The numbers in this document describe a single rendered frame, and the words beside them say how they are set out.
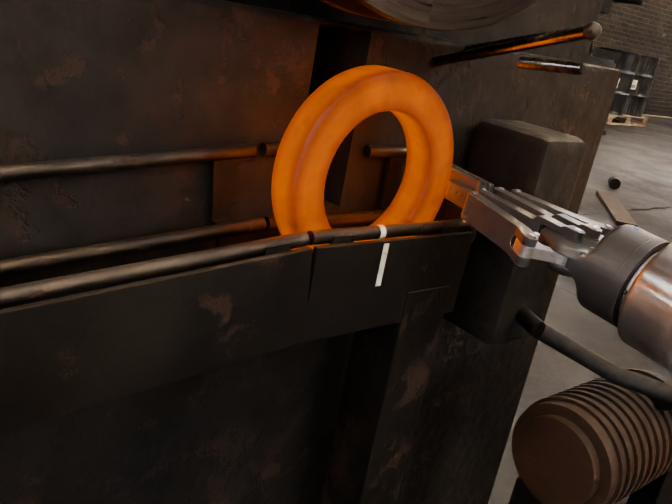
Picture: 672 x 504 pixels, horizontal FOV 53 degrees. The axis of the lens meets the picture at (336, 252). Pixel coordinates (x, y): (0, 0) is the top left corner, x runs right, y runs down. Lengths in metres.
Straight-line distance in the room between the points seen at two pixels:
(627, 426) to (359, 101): 0.46
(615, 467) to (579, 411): 0.06
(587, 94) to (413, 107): 0.40
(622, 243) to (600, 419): 0.28
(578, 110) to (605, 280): 0.43
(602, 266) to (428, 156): 0.19
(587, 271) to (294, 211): 0.23
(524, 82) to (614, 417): 0.39
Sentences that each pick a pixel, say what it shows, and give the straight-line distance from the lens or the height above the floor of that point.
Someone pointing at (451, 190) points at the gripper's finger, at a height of 0.74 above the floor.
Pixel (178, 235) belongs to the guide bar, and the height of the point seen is 0.70.
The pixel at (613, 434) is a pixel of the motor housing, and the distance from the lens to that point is 0.78.
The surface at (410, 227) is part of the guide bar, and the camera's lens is 0.61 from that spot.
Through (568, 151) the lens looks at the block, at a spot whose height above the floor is 0.79.
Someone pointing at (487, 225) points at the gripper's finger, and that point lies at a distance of 0.59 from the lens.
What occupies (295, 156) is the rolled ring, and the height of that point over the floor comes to 0.77.
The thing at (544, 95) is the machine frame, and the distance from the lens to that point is 0.87.
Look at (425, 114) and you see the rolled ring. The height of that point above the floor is 0.81.
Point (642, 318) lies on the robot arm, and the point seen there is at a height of 0.72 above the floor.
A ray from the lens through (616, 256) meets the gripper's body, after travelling 0.54.
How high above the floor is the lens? 0.88
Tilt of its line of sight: 20 degrees down
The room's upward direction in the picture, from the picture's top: 11 degrees clockwise
